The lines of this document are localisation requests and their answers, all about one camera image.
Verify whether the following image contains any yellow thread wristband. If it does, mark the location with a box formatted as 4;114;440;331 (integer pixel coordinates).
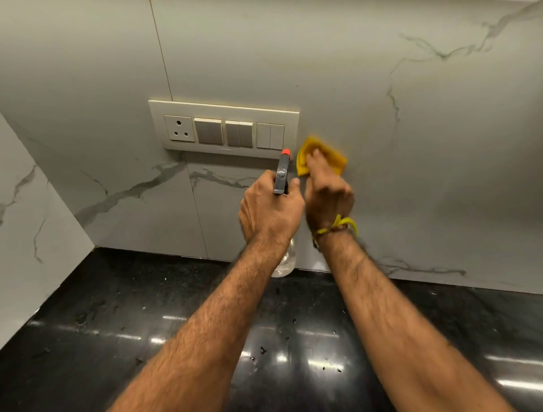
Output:
312;214;359;250

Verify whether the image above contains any person's left hand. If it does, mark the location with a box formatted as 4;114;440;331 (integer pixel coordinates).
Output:
238;169;305;246

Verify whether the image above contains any person's right hand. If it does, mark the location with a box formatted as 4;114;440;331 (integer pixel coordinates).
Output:
304;149;355;235

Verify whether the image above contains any clear spray bottle black trigger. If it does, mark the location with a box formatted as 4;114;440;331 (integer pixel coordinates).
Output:
271;149;298;278

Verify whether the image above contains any person's left forearm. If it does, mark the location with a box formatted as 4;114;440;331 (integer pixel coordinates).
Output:
108;233;293;412

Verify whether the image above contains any cream wall switch panel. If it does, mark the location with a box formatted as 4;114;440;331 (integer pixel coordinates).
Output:
148;100;300;160

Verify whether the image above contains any yellow cleaning cloth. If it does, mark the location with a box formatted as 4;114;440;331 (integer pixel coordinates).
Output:
296;136;348;177

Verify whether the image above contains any person's right forearm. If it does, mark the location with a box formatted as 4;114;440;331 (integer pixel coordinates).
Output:
316;227;516;412

